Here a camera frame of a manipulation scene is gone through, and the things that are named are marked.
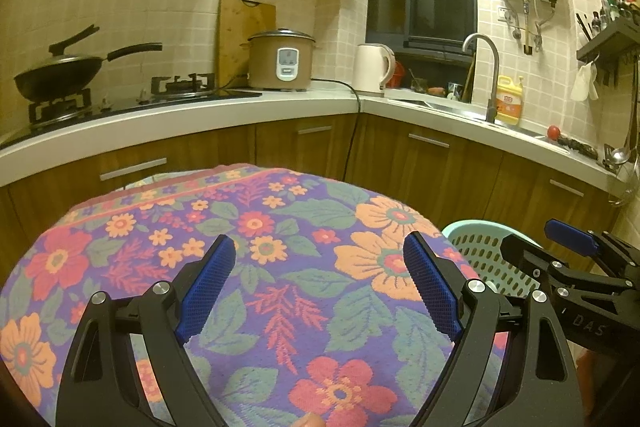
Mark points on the steel ladle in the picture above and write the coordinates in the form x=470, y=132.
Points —
x=620, y=154

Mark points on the black gas cooktop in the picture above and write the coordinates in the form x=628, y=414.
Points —
x=150, y=102

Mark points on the white hanging cloth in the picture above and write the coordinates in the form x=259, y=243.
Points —
x=584, y=82

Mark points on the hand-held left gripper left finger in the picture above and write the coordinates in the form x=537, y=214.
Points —
x=207, y=287

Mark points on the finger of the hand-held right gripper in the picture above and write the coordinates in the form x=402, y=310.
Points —
x=525, y=252
x=572, y=237

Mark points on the black wall shelf rack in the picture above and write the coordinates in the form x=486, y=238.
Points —
x=615, y=37

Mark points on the steel skimmer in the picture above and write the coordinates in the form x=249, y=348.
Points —
x=622, y=194

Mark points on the wooden base cabinets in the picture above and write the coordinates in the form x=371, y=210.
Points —
x=390, y=162

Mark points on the dark long object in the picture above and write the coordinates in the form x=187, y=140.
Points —
x=580, y=148

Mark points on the yellow detergent bottle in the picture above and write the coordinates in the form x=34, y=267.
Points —
x=509, y=102

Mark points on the floral purple table cloth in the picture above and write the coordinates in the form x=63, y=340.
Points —
x=300, y=257

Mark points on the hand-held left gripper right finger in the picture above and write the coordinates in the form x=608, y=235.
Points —
x=430, y=287

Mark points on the red container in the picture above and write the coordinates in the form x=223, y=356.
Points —
x=398, y=74

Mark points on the red tomato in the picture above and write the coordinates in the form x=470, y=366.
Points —
x=553, y=132

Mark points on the light blue perforated plastic basket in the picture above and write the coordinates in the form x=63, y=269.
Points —
x=480, y=247

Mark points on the orange carrot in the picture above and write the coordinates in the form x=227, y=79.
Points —
x=436, y=91

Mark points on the person's left hand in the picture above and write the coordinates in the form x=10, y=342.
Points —
x=309, y=421

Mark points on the white electric kettle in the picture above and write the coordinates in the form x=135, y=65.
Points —
x=370, y=69

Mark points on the steel sink faucet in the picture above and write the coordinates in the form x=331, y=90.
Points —
x=492, y=72

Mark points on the water heater pipes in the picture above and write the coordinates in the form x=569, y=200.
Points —
x=526, y=22

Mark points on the steel sink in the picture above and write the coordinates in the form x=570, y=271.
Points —
x=450, y=107

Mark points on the black wok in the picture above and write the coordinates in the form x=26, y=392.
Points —
x=55, y=77

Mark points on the wooden cutting board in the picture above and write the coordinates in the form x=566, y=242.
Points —
x=235, y=37

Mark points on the brown rice cooker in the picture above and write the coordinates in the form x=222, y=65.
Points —
x=265, y=62

